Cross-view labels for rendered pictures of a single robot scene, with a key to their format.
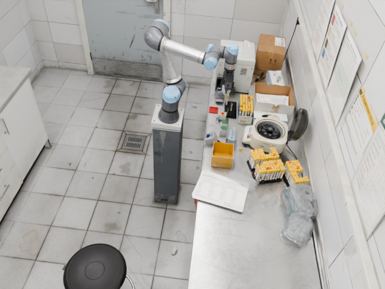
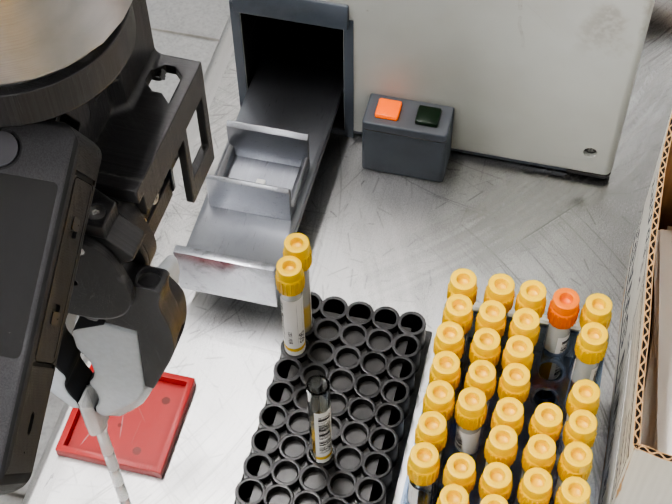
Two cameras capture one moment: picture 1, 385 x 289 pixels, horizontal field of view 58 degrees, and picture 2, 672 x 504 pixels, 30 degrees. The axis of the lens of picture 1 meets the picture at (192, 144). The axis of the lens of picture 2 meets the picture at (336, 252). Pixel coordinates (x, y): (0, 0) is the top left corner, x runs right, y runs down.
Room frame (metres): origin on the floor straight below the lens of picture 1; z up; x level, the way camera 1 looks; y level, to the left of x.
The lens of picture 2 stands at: (1.70, -0.35, 1.57)
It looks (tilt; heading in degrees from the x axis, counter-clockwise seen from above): 54 degrees down; 13
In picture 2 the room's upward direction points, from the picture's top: 1 degrees counter-clockwise
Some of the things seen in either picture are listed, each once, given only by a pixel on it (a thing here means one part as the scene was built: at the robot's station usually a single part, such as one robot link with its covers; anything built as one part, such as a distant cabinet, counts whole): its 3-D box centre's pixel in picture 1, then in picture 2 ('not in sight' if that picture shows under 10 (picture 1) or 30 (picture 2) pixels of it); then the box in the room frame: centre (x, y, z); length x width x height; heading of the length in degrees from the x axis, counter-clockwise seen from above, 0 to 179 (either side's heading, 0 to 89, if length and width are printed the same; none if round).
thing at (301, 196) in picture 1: (302, 196); not in sight; (1.23, -0.65, 0.97); 0.26 x 0.17 x 0.19; 12
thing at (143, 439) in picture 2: (213, 110); (127, 416); (2.04, -0.14, 0.88); 0.07 x 0.07 x 0.01; 88
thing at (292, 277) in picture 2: (231, 105); (330, 389); (2.05, -0.26, 0.93); 0.17 x 0.09 x 0.11; 178
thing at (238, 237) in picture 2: (220, 90); (268, 154); (2.23, -0.18, 0.92); 0.21 x 0.07 x 0.05; 178
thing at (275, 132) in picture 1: (268, 132); not in sight; (1.75, -0.51, 0.97); 0.15 x 0.15 x 0.07
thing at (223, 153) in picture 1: (222, 155); not in sight; (1.54, -0.20, 0.93); 0.13 x 0.13 x 0.10; 87
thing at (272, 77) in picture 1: (275, 78); not in sight; (2.45, -0.64, 0.94); 0.22 x 0.12 x 0.13; 2
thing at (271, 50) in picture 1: (270, 52); not in sight; (2.80, -0.62, 0.97); 0.31 x 0.23 x 0.18; 171
